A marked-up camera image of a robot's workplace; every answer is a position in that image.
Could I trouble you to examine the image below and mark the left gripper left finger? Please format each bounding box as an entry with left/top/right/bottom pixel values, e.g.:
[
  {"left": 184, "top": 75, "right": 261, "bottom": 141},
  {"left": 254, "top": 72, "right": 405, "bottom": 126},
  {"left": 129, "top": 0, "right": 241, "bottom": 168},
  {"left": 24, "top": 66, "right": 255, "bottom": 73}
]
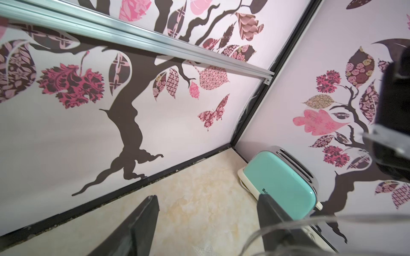
[{"left": 89, "top": 195, "right": 160, "bottom": 256}]

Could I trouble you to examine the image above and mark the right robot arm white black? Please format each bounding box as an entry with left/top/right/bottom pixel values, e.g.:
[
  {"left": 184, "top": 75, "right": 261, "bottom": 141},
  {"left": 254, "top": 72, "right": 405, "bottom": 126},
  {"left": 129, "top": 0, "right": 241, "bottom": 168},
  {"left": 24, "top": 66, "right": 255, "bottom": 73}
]
[{"left": 363, "top": 48, "right": 410, "bottom": 182}]

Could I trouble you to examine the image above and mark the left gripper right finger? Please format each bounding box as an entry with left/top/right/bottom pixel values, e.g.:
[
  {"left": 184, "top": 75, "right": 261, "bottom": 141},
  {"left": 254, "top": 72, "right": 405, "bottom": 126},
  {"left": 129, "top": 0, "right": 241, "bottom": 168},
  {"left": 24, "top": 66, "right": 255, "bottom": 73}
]
[{"left": 257, "top": 194, "right": 323, "bottom": 256}]

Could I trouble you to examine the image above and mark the mint green toaster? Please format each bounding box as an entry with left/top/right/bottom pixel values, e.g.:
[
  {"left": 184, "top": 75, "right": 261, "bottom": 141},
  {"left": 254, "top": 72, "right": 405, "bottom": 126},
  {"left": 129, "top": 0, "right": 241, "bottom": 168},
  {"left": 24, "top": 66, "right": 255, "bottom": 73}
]
[{"left": 237, "top": 146, "right": 324, "bottom": 221}]

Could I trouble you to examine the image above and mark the back wall aluminium rail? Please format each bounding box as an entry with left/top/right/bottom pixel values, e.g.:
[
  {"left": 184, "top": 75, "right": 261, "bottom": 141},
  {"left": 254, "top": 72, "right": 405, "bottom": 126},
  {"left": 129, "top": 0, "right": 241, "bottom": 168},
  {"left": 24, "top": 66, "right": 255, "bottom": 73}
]
[{"left": 1, "top": 1, "right": 274, "bottom": 81}]

